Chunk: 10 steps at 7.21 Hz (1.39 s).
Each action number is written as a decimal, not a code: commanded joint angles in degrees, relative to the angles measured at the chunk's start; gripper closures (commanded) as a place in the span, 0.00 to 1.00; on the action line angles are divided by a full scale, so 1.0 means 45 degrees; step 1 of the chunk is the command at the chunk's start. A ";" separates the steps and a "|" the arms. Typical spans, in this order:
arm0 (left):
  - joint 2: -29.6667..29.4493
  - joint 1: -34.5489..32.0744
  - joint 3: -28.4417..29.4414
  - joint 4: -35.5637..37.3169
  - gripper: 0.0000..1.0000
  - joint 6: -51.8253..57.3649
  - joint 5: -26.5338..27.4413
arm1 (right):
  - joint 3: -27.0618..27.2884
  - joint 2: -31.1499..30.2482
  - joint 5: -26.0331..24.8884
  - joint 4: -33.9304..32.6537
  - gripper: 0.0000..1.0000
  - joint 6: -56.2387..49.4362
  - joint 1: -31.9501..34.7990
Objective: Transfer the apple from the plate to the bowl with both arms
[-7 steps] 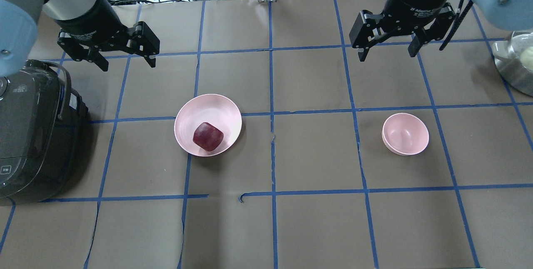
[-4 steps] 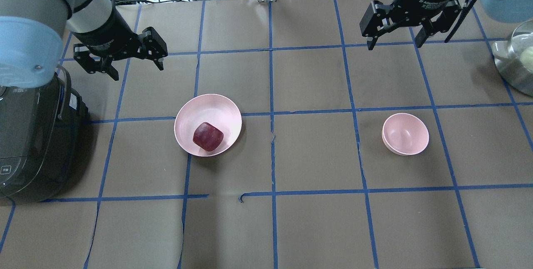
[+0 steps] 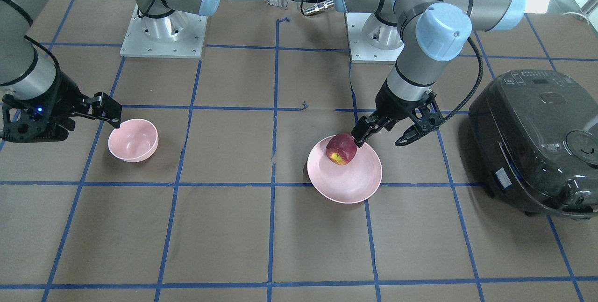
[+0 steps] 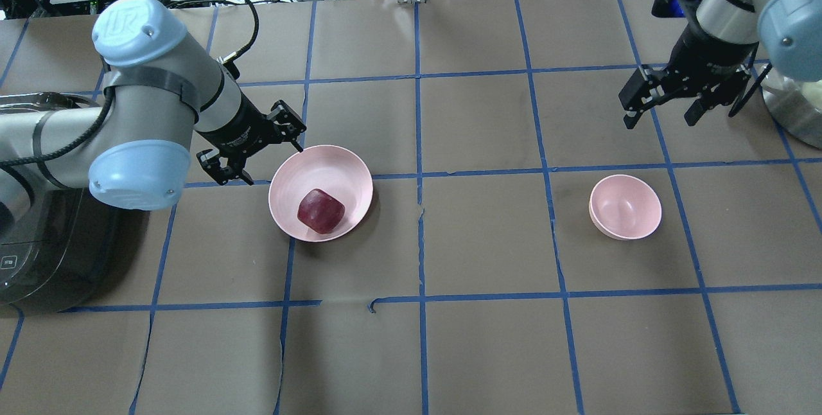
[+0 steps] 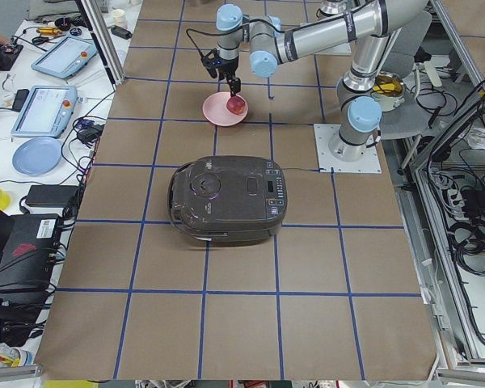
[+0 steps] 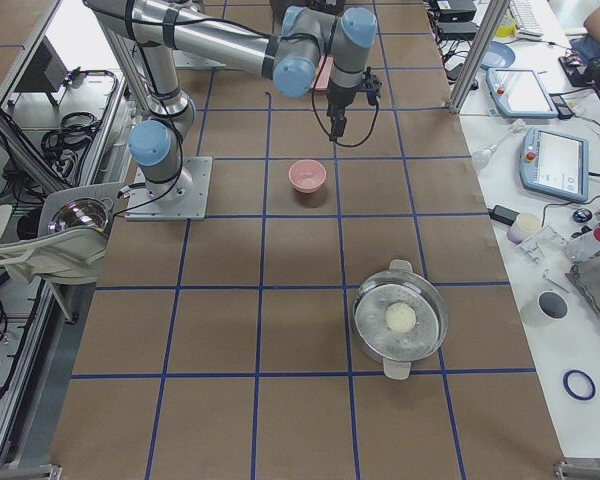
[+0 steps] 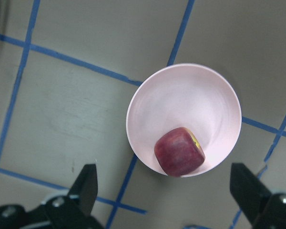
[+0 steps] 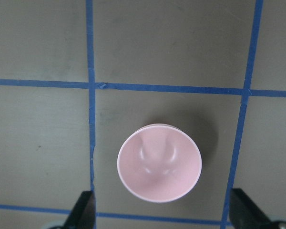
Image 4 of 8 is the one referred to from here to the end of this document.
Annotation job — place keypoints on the dark grey rice cooker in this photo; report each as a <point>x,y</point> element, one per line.
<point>57,239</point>

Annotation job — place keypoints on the pink plate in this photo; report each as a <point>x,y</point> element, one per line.
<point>337,171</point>

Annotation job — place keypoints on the pink bowl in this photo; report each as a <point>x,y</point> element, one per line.
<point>623,207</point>

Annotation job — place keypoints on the steel steamer pot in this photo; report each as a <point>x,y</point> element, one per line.
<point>795,105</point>

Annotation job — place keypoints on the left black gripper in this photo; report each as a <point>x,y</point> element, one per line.
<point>239,123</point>

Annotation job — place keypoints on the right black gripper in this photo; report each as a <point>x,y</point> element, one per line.
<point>708,52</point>

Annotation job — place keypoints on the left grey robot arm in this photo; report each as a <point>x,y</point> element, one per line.
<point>133,152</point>

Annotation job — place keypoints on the red apple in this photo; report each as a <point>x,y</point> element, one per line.
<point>321,212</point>

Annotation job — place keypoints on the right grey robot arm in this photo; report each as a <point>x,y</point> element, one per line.
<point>789,30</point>

